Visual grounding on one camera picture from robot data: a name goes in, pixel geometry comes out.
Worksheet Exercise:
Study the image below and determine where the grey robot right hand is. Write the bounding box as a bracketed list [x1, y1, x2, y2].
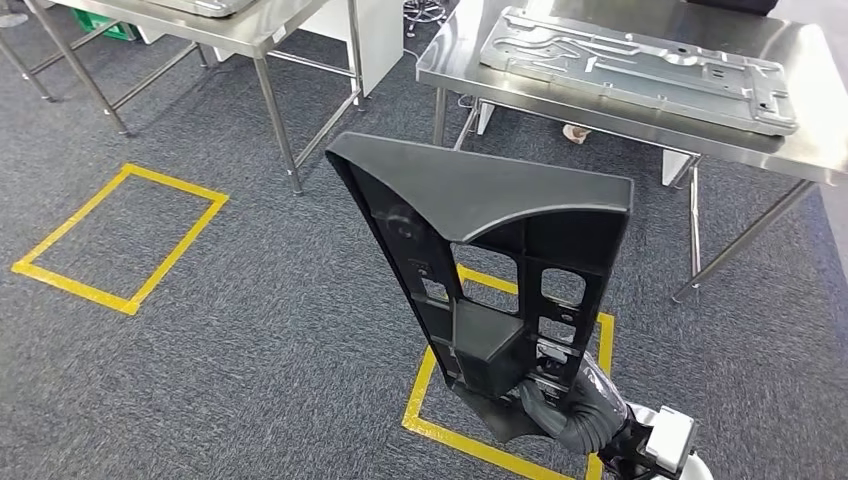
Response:
[517, 339, 631, 456]

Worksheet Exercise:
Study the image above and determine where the black plastic panel part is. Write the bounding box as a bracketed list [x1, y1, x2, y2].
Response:
[324, 131, 635, 445]

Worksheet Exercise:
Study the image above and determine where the stainless steel workbench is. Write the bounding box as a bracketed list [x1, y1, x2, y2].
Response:
[415, 0, 848, 305]

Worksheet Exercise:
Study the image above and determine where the yellow floor tape square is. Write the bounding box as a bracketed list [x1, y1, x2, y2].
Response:
[11, 163, 230, 317]
[402, 264, 616, 480]

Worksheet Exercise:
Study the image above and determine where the stamped grey metal plate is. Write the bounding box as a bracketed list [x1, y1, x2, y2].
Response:
[478, 6, 800, 138]

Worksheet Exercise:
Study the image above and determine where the stainless steel side table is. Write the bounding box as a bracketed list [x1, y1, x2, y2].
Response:
[0, 0, 366, 197]

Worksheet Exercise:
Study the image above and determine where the grey metal tray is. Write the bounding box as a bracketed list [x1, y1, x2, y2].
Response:
[142, 0, 258, 19]

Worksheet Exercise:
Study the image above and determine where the green plastic crate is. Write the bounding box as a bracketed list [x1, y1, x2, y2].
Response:
[71, 7, 137, 42]

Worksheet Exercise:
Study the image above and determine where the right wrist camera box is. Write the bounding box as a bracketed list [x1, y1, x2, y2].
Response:
[645, 405, 698, 475]

